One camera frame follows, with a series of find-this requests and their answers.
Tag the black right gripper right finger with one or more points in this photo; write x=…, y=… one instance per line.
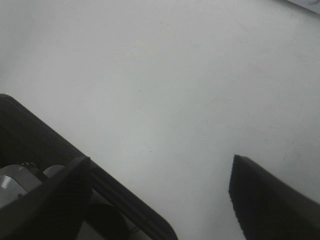
x=266, y=208

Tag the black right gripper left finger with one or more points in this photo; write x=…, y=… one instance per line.
x=55, y=210

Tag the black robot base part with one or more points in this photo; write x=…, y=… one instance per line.
x=31, y=152

